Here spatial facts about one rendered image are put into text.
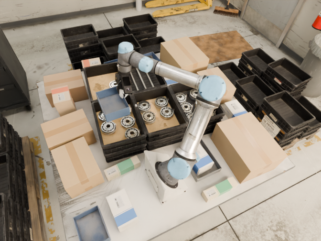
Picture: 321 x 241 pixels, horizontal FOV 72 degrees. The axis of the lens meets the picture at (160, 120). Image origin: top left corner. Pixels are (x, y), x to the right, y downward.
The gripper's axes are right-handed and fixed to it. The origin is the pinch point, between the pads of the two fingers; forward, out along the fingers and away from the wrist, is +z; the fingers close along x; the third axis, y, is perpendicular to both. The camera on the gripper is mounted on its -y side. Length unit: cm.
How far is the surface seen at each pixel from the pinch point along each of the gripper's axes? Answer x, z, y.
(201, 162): -42, 28, -45
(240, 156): -61, 14, -55
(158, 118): -27.7, 25.9, -2.1
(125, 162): 4.3, 37.5, -24.4
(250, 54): -201, 43, 80
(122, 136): 1.8, 30.1, -7.8
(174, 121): -37.4, 24.6, -9.4
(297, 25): -312, 25, 113
